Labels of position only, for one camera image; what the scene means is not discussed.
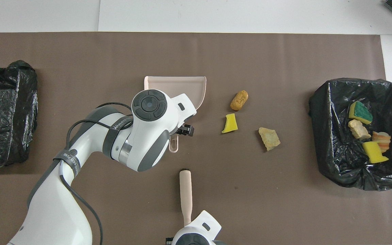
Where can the notched yellow sponge piece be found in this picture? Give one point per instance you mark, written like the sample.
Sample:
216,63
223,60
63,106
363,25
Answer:
373,151

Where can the pale striped croissant piece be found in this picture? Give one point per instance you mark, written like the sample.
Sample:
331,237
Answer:
357,129

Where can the pink plastic dustpan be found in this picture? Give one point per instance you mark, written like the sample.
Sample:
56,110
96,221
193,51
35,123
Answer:
182,85

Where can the orange striped croissant piece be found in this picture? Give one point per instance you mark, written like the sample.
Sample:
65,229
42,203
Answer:
382,139

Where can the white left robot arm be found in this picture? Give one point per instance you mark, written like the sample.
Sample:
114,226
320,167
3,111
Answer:
46,211

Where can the brown table mat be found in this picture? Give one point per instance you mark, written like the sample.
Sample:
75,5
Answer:
250,204

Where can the stepped yellow sponge piece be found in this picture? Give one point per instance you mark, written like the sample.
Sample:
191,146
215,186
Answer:
362,114

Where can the black bag lined bin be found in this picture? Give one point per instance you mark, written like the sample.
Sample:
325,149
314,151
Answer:
332,136
2,112

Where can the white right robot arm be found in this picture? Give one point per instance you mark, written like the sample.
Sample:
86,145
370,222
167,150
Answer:
199,224

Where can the beige bread chunk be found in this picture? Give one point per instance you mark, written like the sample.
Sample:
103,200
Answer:
269,139

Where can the beige hand brush black bristles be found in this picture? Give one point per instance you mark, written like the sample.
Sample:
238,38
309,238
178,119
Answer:
185,194

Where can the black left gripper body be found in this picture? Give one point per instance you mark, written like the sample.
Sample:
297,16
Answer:
185,130

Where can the small yellow sponge piece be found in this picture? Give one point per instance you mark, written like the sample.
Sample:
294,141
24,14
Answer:
230,124

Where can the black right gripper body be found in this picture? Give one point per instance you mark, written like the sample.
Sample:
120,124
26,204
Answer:
168,241

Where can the brown oval bread roll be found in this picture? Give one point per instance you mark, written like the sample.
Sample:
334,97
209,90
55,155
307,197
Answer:
239,100

